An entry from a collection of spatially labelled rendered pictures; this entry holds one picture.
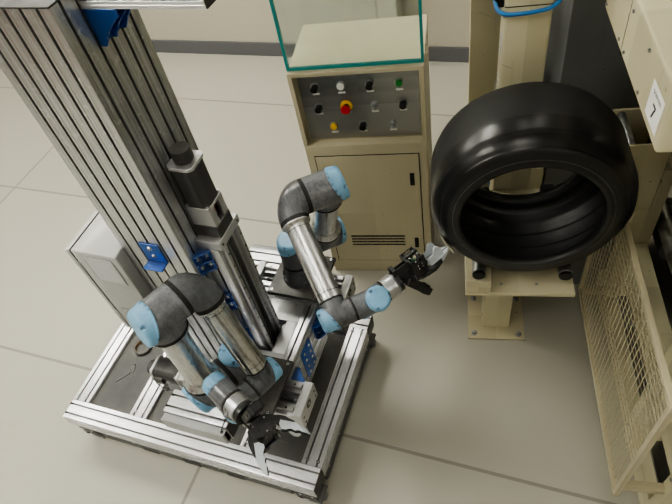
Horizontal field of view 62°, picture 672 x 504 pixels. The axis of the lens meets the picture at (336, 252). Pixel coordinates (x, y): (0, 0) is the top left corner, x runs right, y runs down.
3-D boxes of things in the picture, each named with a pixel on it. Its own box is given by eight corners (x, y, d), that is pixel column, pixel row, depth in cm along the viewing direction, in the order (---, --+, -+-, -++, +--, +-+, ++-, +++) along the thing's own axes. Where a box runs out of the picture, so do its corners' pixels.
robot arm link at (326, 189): (302, 234, 225) (294, 172, 173) (336, 220, 227) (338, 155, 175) (314, 260, 221) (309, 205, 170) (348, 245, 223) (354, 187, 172)
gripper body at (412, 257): (425, 253, 175) (395, 275, 173) (435, 272, 179) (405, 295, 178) (412, 244, 181) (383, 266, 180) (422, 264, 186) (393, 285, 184)
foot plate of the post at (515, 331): (467, 294, 295) (467, 292, 294) (520, 295, 290) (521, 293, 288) (468, 338, 278) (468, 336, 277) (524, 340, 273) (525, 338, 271)
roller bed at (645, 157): (596, 173, 214) (612, 108, 192) (638, 172, 211) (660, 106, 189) (604, 211, 202) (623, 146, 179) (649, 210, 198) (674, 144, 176)
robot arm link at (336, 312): (261, 186, 171) (326, 332, 158) (294, 173, 173) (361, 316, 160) (265, 201, 183) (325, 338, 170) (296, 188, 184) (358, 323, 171)
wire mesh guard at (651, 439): (577, 288, 252) (610, 172, 200) (581, 288, 252) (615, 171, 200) (612, 495, 196) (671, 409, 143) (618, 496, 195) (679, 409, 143)
